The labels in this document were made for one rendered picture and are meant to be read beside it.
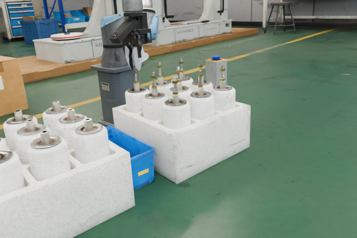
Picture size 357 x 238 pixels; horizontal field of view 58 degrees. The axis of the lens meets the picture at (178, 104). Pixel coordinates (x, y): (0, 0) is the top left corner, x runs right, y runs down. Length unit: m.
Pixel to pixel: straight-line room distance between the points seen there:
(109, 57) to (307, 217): 1.02
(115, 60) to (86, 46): 1.63
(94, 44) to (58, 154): 2.37
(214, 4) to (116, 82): 3.40
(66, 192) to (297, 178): 0.72
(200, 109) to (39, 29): 4.51
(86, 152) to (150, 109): 0.33
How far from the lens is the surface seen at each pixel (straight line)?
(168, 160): 1.08
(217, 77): 1.44
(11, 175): 0.85
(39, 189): 0.84
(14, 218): 0.86
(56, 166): 0.87
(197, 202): 1.01
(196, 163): 1.12
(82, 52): 3.10
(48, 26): 5.51
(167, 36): 3.79
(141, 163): 1.05
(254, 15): 6.64
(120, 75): 1.48
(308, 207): 1.03
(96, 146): 0.90
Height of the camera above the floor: 0.59
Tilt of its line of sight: 18 degrees down
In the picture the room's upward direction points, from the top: 3 degrees counter-clockwise
